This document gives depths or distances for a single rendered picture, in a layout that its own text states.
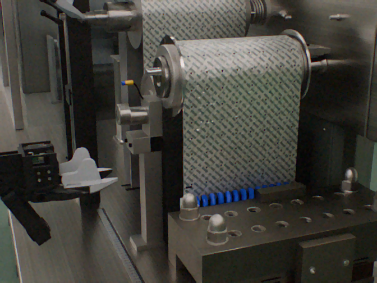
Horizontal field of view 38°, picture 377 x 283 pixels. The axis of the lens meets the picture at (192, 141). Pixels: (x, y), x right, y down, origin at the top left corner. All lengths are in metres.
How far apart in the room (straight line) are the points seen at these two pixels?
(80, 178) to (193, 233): 0.21
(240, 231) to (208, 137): 0.19
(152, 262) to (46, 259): 0.21
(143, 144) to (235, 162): 0.18
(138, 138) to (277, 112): 0.27
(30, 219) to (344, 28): 0.66
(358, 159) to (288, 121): 0.35
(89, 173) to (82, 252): 0.26
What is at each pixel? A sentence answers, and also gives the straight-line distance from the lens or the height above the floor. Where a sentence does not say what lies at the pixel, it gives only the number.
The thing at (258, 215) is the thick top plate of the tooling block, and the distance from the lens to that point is 0.98.
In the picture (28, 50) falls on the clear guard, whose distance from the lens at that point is 1.94.
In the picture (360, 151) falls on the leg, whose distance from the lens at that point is 1.37.
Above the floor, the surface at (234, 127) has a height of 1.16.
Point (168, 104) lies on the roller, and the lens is 1.00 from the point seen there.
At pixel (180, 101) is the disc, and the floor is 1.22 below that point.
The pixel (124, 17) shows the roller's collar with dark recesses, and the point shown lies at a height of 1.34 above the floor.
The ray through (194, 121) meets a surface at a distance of 0.98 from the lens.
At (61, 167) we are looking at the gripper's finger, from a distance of 0.97.
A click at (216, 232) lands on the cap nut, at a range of 0.87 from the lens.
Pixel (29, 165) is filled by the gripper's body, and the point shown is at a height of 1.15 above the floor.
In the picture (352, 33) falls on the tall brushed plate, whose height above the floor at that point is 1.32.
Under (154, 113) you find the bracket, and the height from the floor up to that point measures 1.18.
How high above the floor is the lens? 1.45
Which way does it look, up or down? 18 degrees down
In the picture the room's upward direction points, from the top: straight up
